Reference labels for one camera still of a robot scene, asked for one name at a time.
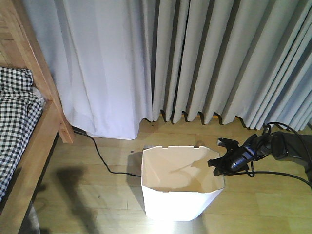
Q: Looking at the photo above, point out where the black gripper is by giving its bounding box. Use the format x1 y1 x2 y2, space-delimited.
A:
207 140 263 176

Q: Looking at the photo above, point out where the white plastic trash bin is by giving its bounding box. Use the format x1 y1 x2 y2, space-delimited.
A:
141 146 225 221

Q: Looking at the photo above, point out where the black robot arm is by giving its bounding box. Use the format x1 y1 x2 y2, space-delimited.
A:
208 132 312 182

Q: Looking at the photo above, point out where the light grey curtain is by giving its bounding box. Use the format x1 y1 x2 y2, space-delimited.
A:
23 0 312 139

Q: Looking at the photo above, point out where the grey round rug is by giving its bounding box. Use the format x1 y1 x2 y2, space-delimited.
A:
19 202 40 234

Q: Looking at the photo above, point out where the black white checkered bedding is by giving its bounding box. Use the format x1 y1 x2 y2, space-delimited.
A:
0 67 43 199

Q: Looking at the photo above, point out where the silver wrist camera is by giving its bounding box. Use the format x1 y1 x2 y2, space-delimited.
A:
217 137 239 149

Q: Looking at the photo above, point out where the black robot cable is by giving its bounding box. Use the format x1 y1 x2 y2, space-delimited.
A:
243 121 312 188

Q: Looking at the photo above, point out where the black power cord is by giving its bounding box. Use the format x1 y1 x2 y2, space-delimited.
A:
72 125 142 177

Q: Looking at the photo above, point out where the wooden bed frame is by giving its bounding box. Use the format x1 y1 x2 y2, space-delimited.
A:
0 0 74 234

